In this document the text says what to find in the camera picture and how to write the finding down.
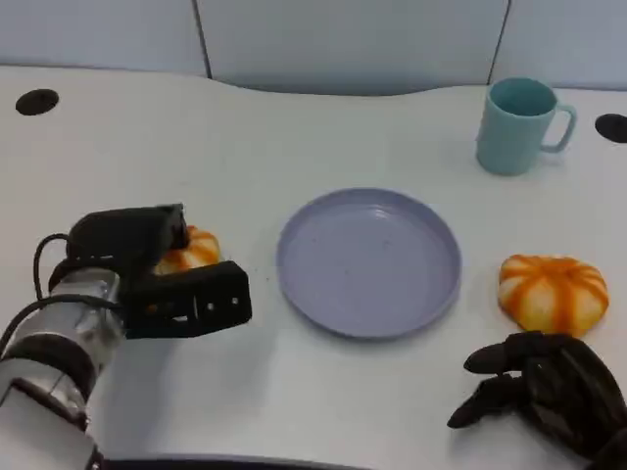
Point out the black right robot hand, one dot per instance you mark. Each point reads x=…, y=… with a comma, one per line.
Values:
x=568, y=387

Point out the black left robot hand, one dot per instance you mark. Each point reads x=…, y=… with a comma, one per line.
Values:
x=196, y=298

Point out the orange white toy bread roll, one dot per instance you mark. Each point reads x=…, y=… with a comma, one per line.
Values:
x=198, y=249
x=553, y=294

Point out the lilac plate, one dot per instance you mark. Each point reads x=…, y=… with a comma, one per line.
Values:
x=367, y=264

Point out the pale green mug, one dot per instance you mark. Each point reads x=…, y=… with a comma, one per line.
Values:
x=507, y=139

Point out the grey desk partition panel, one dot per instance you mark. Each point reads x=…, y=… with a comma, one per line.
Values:
x=568, y=39
x=93, y=32
x=348, y=39

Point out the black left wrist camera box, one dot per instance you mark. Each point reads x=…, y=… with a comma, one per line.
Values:
x=98, y=237

